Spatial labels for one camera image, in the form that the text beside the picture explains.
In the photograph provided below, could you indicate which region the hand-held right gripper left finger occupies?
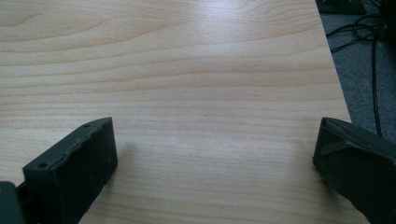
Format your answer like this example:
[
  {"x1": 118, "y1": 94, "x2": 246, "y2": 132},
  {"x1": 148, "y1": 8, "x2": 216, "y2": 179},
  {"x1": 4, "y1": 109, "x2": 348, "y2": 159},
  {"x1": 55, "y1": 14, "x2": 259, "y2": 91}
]
[{"x1": 21, "y1": 117, "x2": 119, "y2": 224}]

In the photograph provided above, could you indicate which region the black stand base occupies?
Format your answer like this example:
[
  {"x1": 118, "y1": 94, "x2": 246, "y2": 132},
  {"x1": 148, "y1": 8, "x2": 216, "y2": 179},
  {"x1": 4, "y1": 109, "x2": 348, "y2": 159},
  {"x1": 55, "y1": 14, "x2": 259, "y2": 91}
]
[{"x1": 315, "y1": 0, "x2": 368, "y2": 15}]

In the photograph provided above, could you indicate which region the black cable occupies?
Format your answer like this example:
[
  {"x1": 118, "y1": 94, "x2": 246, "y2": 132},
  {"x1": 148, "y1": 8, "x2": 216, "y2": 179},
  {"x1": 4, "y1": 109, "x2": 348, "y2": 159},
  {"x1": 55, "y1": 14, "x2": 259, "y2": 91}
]
[{"x1": 325, "y1": 14, "x2": 390, "y2": 138}]

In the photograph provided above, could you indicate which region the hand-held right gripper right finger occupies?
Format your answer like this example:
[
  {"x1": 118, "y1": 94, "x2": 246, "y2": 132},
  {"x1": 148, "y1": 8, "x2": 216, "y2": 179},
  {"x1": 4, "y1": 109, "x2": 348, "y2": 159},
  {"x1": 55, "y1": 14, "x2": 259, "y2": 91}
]
[{"x1": 312, "y1": 117, "x2": 396, "y2": 224}]

